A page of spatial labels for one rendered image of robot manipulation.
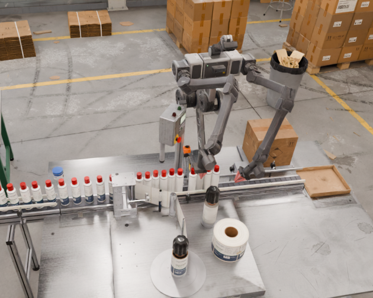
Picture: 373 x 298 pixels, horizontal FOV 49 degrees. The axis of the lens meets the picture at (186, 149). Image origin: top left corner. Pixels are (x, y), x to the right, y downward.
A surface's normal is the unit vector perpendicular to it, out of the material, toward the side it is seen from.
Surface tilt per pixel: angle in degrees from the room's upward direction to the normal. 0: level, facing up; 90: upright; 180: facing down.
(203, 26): 88
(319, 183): 0
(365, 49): 90
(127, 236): 0
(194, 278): 0
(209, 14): 90
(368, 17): 88
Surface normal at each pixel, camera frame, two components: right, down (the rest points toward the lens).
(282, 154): 0.21, 0.65
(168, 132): -0.40, 0.57
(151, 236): 0.07, -0.76
